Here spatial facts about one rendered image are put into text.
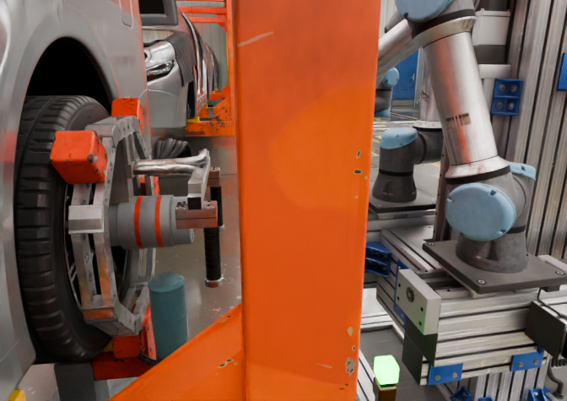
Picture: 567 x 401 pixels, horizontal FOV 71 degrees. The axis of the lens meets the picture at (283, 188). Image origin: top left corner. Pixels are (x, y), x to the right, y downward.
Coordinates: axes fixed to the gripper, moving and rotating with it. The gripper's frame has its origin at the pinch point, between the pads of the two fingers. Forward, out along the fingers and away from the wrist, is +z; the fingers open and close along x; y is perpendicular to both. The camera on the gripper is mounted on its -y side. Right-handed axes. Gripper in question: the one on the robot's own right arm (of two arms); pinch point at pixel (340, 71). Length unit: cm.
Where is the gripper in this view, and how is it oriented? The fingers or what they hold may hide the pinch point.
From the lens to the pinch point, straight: 191.8
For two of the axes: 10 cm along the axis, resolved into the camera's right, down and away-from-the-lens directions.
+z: -4.3, -2.5, 8.7
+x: 8.9, -2.5, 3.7
